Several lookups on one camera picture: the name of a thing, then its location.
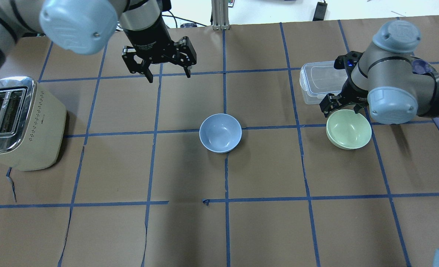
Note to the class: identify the blue bowl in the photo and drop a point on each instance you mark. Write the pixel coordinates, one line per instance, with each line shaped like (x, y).
(220, 133)

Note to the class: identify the green bowl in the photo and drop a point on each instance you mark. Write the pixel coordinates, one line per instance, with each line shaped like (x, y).
(348, 130)

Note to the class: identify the black power adapter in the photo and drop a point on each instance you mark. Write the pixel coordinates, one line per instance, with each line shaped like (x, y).
(320, 11)

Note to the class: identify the cream and chrome toaster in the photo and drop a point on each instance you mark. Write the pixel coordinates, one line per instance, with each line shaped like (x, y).
(32, 124)

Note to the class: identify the clear plastic food container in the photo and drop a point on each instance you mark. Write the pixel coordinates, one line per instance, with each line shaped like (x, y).
(320, 78)

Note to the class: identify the aluminium frame post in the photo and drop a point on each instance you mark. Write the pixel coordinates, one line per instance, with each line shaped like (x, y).
(220, 15)

